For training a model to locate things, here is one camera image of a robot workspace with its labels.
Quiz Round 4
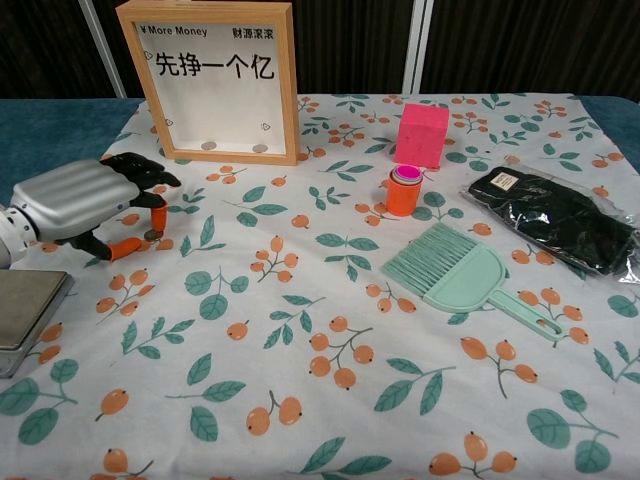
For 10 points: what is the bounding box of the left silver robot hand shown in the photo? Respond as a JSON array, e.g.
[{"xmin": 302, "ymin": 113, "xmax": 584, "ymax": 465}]
[{"xmin": 9, "ymin": 151, "xmax": 183, "ymax": 263}]

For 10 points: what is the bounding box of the mint green hand brush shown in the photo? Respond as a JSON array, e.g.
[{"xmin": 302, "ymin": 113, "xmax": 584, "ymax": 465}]
[{"xmin": 379, "ymin": 221, "xmax": 569, "ymax": 343}]

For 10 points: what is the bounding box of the teal padded table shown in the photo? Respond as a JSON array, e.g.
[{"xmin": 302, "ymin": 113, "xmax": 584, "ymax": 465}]
[{"xmin": 0, "ymin": 94, "xmax": 640, "ymax": 271}]

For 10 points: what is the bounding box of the silver digital scale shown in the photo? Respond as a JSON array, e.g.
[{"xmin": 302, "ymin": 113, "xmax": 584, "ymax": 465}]
[{"xmin": 0, "ymin": 269, "xmax": 76, "ymax": 380}]

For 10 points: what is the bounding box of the floral print tablecloth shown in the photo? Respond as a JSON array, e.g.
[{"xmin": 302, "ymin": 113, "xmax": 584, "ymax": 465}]
[{"xmin": 0, "ymin": 92, "xmax": 640, "ymax": 480}]

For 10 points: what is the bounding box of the orange nesting cup stack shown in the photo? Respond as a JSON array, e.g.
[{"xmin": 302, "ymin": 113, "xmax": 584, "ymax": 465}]
[{"xmin": 385, "ymin": 163, "xmax": 425, "ymax": 218}]

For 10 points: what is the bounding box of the pink foam cube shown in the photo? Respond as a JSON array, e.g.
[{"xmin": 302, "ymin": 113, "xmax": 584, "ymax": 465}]
[{"xmin": 393, "ymin": 103, "xmax": 450, "ymax": 170}]

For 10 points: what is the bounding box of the black garment in plastic bag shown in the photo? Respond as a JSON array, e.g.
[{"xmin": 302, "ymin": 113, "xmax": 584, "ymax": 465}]
[{"xmin": 459, "ymin": 155, "xmax": 640, "ymax": 287}]

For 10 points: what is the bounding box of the white partition frame post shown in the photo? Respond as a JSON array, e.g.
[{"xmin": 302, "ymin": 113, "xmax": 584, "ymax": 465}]
[
  {"xmin": 76, "ymin": 0, "xmax": 128, "ymax": 99},
  {"xmin": 399, "ymin": 0, "xmax": 435, "ymax": 95}
]

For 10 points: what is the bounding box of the wooden frame money box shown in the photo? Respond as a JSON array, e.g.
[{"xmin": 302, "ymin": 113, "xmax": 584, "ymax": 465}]
[{"xmin": 115, "ymin": 0, "xmax": 300, "ymax": 167}]

